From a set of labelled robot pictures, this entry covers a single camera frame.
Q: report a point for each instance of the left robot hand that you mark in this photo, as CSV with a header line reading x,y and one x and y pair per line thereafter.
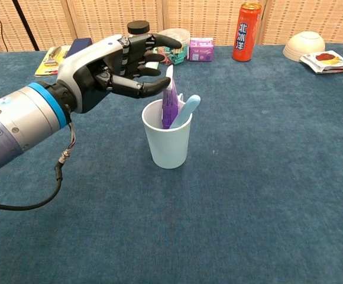
x,y
100,59

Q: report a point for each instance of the purple white toothpaste tube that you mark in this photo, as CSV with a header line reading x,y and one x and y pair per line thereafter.
x,y
170,109

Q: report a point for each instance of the light blue toothbrush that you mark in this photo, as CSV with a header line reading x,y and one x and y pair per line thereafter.
x,y
189,108

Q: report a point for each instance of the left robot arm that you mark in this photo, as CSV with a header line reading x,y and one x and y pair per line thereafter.
x,y
17,124

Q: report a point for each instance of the white plastic cup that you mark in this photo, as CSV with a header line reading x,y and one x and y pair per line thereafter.
x,y
167,148

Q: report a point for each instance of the dark blue box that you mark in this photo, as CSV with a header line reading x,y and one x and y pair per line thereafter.
x,y
81,44

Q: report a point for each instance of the glass jar with black lid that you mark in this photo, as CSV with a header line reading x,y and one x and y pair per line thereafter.
x,y
138,27

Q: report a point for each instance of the razor in yellow blister pack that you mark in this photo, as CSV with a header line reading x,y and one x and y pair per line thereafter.
x,y
50,59

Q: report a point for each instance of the black tripod pole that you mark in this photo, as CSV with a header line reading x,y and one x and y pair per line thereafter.
x,y
26,26

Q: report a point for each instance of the clear tub of binder clips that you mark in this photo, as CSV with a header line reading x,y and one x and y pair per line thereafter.
x,y
179,34

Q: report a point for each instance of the purple tissue pack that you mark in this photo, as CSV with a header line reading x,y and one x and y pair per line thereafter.
x,y
201,50

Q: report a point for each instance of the bamboo folding screen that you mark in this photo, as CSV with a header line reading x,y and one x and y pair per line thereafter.
x,y
218,17

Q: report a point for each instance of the orange soda can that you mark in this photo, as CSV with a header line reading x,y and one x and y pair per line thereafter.
x,y
244,38

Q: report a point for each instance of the blue table cloth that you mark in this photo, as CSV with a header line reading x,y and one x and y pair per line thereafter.
x,y
248,177

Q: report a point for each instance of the upturned cream bowl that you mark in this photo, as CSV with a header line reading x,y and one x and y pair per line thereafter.
x,y
303,44

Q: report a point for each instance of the white snack packet red picture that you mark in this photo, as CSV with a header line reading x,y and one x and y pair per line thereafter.
x,y
325,60

